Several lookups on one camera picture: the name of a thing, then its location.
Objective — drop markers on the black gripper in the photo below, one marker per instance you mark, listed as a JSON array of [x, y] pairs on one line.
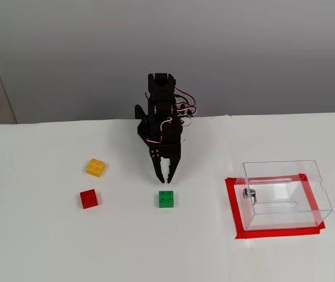
[[168, 151]]

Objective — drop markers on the green lego brick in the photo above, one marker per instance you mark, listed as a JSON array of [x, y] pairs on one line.
[[167, 200]]

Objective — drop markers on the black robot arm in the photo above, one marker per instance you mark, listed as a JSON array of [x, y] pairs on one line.
[[160, 88]]

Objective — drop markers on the yellow lego brick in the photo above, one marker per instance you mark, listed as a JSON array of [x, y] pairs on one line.
[[96, 168]]

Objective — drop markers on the red lego brick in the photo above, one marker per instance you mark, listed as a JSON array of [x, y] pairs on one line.
[[90, 199]]

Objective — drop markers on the silver metal box lock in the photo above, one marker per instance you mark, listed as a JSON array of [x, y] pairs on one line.
[[250, 194]]

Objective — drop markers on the transparent plastic box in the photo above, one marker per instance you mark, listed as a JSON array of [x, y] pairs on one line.
[[285, 211]]

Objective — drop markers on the red tape square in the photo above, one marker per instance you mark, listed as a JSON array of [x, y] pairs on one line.
[[232, 202]]

